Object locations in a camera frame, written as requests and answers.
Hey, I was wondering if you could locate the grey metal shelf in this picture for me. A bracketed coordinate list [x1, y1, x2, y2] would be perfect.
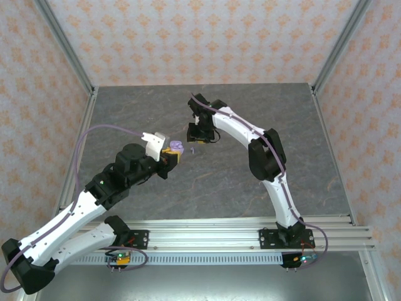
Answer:
[33, 265, 372, 301]

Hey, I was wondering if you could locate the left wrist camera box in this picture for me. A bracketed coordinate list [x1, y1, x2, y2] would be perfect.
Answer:
[141, 131, 170, 162]

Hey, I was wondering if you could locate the aluminium table side rail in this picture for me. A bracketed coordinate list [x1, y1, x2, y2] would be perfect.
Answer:
[49, 85, 100, 228]
[308, 83, 360, 227]

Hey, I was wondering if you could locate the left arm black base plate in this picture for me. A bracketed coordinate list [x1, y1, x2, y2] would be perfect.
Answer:
[92, 230, 150, 250]

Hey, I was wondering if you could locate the aluminium mounting rail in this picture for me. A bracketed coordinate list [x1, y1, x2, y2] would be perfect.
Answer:
[32, 214, 377, 251]

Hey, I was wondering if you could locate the slotted grey cable duct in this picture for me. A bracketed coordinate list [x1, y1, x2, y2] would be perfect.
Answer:
[46, 252, 317, 266]

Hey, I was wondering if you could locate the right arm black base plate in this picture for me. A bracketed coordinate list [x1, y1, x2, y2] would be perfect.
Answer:
[259, 228, 314, 250]

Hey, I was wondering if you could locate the aluminium frame post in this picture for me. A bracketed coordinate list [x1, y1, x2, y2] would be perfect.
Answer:
[311, 0, 376, 95]
[32, 0, 97, 95]

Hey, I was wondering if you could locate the aluminium frame strut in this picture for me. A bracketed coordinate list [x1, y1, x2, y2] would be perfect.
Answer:
[358, 250, 390, 301]

